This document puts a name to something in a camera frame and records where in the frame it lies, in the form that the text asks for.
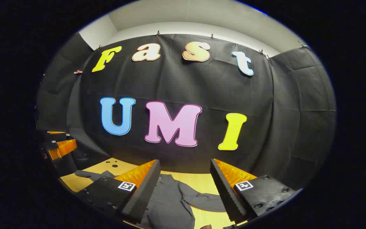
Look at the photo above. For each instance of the black backdrop cloth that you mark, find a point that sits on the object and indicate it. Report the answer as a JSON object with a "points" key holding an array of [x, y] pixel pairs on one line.
{"points": [[208, 89]]}

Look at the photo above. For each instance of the grey button-up shirt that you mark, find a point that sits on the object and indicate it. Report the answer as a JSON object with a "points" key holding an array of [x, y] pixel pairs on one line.
{"points": [[167, 203]]}

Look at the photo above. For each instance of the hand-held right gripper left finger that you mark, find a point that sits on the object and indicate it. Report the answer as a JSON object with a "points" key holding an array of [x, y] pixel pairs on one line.
{"points": [[145, 190]]}

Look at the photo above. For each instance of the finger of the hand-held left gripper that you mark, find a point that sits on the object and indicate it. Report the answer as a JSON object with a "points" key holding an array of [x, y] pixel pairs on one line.
{"points": [[56, 136], [64, 148]]}

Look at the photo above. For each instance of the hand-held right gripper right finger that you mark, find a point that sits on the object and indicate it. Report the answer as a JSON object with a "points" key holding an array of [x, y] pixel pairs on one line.
{"points": [[226, 190]]}

